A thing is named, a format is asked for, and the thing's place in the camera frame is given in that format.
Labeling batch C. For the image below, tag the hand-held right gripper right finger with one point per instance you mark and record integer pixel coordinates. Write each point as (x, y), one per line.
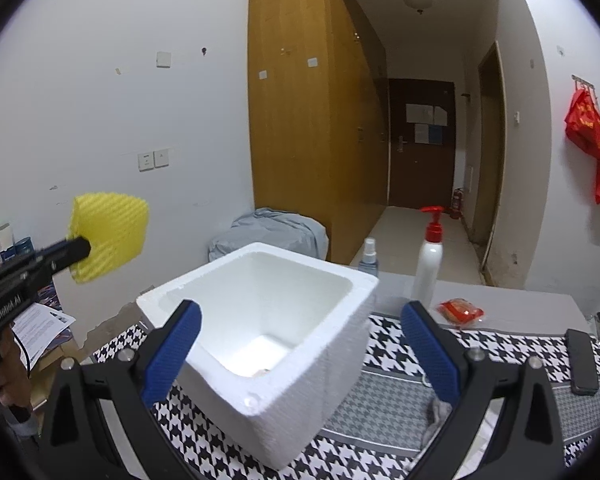
(430, 350)

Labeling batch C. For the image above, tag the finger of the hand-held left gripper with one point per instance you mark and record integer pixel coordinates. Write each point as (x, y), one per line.
(70, 252)

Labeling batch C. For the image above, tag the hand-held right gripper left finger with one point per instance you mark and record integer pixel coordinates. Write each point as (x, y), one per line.
(175, 350)

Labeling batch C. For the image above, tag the yellow sponge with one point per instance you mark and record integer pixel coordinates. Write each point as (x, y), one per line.
(112, 230)

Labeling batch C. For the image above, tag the grey sock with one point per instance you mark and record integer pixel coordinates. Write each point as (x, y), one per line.
(437, 415)

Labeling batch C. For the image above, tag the white foam box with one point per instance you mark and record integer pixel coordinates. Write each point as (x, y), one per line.
(290, 360)

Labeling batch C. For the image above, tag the person's left forearm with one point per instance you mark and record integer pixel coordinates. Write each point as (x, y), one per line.
(25, 427)

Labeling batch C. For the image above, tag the person's left hand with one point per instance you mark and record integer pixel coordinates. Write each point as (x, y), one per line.
(12, 375)

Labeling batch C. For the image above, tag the blue box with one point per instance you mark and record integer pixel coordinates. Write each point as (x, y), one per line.
(20, 247)

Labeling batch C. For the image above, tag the red snack packet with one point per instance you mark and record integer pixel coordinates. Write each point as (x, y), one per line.
(460, 311)

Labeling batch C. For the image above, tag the printed paper leaflet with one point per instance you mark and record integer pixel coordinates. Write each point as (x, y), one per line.
(42, 330)

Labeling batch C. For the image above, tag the houndstooth table cloth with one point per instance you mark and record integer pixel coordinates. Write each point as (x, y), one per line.
(390, 390)

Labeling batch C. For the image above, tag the white red-pump lotion bottle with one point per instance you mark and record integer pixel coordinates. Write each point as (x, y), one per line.
(427, 270)

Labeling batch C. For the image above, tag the clear blue spray bottle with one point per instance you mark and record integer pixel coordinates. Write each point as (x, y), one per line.
(368, 262)

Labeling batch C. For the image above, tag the red fire extinguisher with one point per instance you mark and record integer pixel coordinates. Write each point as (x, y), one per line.
(457, 205)

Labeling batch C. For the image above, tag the grey-blue bedding bundle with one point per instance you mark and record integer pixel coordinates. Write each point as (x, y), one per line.
(270, 232)

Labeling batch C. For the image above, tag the black smartphone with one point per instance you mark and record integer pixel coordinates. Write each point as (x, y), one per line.
(582, 360)

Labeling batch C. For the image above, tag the dark brown entrance door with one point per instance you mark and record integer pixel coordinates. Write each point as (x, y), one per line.
(420, 175)

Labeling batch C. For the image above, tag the wooden side door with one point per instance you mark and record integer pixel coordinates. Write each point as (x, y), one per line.
(490, 150)

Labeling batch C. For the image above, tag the blue paper notice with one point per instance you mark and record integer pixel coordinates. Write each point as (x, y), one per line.
(435, 134)

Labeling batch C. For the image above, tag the white paper notice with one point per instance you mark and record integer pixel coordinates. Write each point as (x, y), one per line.
(421, 133)
(440, 115)
(419, 113)

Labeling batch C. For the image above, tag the wooden wardrobe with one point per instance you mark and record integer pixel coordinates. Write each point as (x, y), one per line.
(300, 135)

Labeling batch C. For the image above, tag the red cloth bag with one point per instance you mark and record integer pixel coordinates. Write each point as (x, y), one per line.
(590, 135)

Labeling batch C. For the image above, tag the round ceiling lamp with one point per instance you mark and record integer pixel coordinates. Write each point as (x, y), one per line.
(418, 2)

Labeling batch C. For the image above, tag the double wall switch panel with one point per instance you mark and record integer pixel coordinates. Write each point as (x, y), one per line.
(153, 160)

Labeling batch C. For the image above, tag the single white wall switch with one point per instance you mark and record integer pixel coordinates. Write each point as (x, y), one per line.
(163, 59)

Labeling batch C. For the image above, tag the metal wall hook rack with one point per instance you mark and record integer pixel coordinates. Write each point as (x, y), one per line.
(584, 80)

